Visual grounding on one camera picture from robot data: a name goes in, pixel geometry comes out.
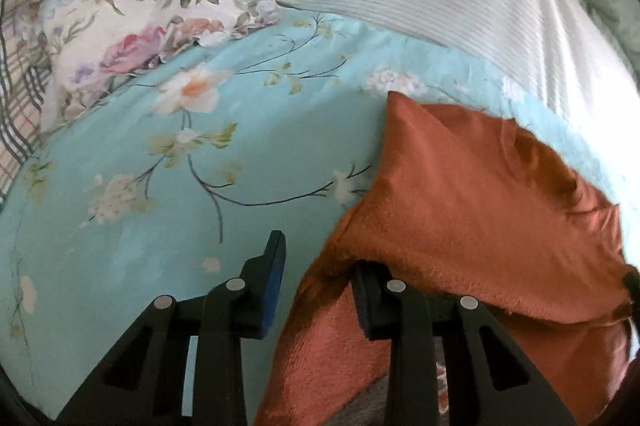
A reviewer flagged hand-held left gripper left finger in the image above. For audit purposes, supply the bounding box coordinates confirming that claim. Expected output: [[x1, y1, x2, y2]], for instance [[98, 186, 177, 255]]
[[57, 230, 287, 426]]

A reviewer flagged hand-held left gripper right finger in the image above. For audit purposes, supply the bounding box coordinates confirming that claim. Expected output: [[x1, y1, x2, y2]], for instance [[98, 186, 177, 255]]
[[352, 262, 578, 426]]

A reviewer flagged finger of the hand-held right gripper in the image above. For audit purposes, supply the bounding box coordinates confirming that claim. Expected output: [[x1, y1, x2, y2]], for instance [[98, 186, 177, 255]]
[[621, 267, 640, 307]]

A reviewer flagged orange fleece garment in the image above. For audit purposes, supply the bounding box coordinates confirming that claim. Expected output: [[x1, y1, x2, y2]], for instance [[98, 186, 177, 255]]
[[254, 91, 638, 426]]

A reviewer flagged light blue floral bed sheet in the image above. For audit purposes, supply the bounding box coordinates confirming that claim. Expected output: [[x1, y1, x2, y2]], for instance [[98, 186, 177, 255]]
[[0, 6, 626, 419]]

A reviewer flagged floral pillow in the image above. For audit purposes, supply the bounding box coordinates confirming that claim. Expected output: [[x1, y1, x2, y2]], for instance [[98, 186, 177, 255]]
[[37, 0, 283, 132]]

